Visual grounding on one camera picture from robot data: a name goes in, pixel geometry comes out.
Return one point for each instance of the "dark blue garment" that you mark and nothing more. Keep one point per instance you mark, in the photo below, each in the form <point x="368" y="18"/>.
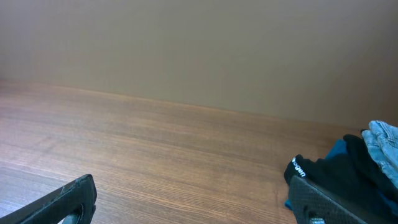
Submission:
<point x="337" y="149"/>

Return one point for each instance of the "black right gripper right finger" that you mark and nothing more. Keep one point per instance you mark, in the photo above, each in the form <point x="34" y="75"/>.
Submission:
<point x="312" y="204"/>

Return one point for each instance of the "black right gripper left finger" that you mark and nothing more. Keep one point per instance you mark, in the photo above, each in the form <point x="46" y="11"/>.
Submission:
<point x="74" y="203"/>

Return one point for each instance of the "black garment with white print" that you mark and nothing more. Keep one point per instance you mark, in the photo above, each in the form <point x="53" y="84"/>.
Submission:
<point x="342" y="174"/>

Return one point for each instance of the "light blue denim shorts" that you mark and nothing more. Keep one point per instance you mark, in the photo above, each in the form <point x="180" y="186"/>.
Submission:
<point x="381" y="141"/>

